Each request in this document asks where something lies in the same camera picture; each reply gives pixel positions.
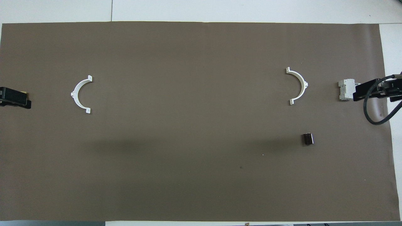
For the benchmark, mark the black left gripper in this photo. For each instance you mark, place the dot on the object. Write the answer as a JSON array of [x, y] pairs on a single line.
[[12, 97]]

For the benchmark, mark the dark brown cylinder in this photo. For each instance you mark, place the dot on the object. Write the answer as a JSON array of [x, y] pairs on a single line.
[[308, 139]]

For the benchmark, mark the white half pipe clamp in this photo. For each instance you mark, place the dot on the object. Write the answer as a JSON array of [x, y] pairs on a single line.
[[303, 84], [76, 99]]

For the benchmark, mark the brown table mat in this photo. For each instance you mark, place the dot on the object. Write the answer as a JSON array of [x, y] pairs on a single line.
[[201, 157]]

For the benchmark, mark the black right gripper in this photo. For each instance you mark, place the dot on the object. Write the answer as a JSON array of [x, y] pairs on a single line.
[[364, 91]]

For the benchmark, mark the gray circuit breaker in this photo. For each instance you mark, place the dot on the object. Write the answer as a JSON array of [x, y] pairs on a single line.
[[345, 89]]

